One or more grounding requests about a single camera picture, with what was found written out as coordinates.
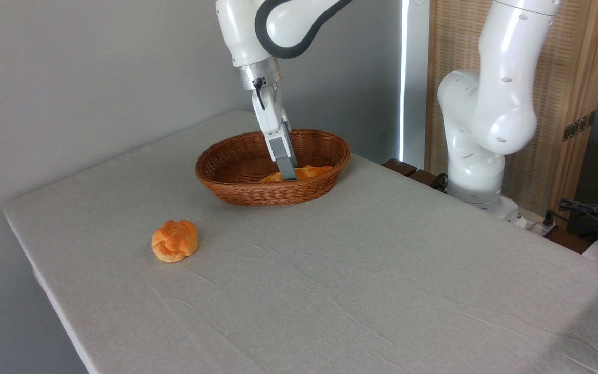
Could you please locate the brown wicker basket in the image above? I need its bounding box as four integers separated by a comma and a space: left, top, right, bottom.
195, 129, 352, 206

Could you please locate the black cable bundle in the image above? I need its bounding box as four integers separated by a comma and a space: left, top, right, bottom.
546, 199, 598, 246

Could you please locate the white power strip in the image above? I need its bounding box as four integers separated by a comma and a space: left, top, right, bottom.
526, 216, 559, 238

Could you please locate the long orange bread loaf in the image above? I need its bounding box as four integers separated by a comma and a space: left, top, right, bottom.
256, 165, 334, 183

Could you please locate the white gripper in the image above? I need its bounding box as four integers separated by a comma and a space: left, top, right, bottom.
251, 83, 298, 181

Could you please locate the grey tablecloth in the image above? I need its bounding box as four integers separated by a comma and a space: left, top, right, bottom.
2, 109, 598, 374

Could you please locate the metal screen hinge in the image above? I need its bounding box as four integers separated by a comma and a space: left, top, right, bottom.
563, 111, 596, 142

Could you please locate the round orange bread bun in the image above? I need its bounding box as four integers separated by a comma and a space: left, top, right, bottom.
151, 220, 199, 263

